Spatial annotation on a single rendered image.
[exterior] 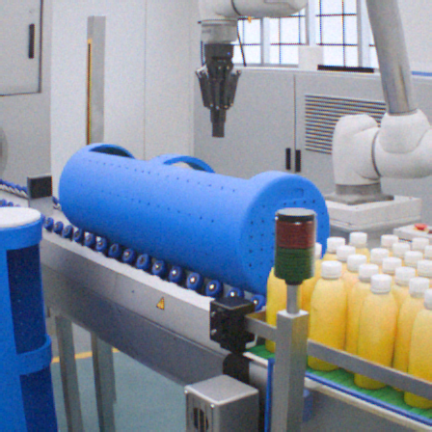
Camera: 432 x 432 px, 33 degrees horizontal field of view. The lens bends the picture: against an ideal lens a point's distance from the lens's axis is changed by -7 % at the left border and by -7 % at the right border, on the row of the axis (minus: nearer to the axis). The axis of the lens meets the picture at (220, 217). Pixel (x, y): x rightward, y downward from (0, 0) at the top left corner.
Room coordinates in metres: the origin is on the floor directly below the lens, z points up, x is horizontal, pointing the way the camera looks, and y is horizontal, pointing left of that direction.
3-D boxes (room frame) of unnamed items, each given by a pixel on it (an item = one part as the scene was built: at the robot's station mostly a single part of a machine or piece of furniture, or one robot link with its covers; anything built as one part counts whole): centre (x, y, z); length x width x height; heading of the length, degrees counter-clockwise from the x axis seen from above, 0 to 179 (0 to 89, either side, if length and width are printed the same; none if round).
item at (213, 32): (1.86, 0.00, 1.56); 0.09 x 0.09 x 0.06
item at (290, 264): (1.13, -0.11, 1.18); 0.06 x 0.06 x 0.05
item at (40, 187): (2.70, 0.67, 1.00); 0.10 x 0.04 x 0.15; 128
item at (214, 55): (1.86, 0.00, 1.49); 0.08 x 0.07 x 0.09; 128
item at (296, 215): (1.13, -0.11, 1.18); 0.06 x 0.06 x 0.16
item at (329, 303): (1.37, -0.21, 1.00); 0.07 x 0.07 x 0.20
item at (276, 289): (1.47, -0.13, 1.00); 0.07 x 0.07 x 0.20
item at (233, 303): (1.49, -0.03, 0.95); 0.10 x 0.07 x 0.10; 128
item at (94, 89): (3.03, 0.51, 0.85); 0.06 x 0.06 x 1.70; 38
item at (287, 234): (1.13, -0.11, 1.23); 0.06 x 0.06 x 0.04
